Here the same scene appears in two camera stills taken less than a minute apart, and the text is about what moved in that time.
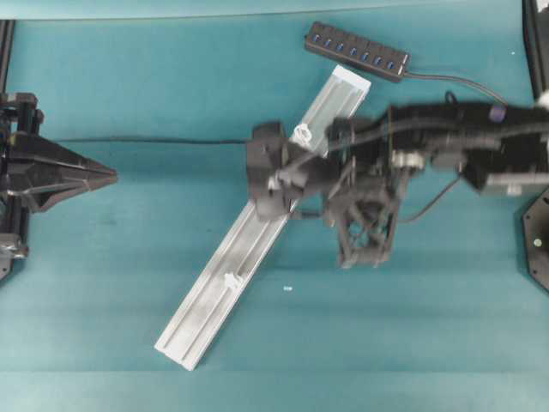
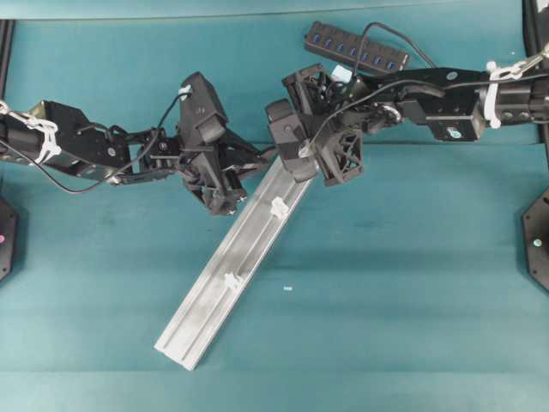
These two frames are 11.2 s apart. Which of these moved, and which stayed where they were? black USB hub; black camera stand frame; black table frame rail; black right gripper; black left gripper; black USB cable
Moved: black left gripper; black USB cable; black right gripper
Stayed: black camera stand frame; black USB hub; black table frame rail
